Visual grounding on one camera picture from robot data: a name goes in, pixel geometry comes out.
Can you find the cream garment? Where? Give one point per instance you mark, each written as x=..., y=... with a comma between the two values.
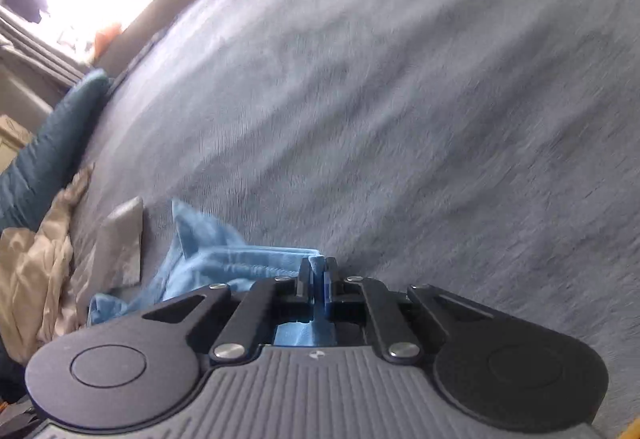
x=30, y=269

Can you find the white long-sleeve shirt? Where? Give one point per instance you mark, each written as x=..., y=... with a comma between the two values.
x=117, y=244

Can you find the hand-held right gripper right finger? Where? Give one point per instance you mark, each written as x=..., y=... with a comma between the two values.
x=327, y=289

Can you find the light blue t-shirt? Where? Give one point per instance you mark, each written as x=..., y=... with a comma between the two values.
x=225, y=264

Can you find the orange bag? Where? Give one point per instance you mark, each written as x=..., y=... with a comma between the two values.
x=107, y=37

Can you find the grey curtain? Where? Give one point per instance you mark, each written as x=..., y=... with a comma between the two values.
x=35, y=54

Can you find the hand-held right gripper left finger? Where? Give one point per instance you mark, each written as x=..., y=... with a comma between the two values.
x=312, y=286

